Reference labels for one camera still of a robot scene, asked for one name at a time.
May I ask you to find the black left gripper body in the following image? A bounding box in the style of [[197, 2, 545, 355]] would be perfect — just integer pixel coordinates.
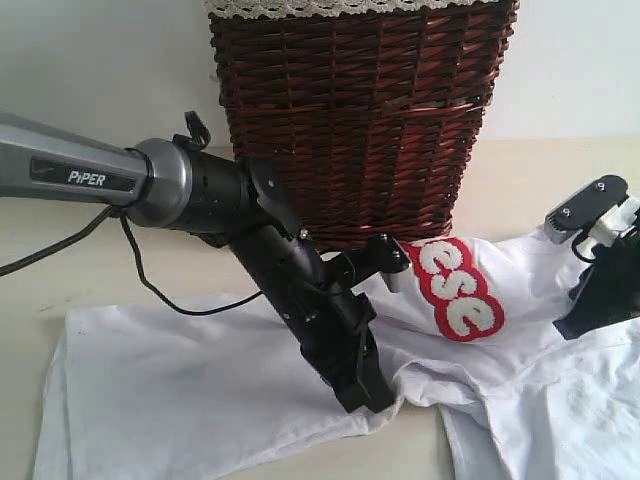
[[232, 225, 380, 390]]

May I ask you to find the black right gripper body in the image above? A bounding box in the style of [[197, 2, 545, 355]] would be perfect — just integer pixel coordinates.
[[553, 234, 639, 340]]

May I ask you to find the white t-shirt with red lettering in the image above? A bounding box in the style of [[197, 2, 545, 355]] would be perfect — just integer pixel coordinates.
[[33, 230, 639, 479]]

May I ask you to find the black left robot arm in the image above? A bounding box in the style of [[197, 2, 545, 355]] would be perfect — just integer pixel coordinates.
[[1, 112, 407, 413]]

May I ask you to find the dark brown wicker basket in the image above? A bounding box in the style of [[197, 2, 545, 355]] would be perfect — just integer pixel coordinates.
[[206, 1, 519, 246]]

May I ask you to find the black camera cable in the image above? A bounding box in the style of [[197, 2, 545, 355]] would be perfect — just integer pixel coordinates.
[[571, 227, 599, 264], [0, 112, 266, 317]]

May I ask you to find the black left camera cable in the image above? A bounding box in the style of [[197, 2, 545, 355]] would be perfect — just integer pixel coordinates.
[[0, 112, 266, 317]]

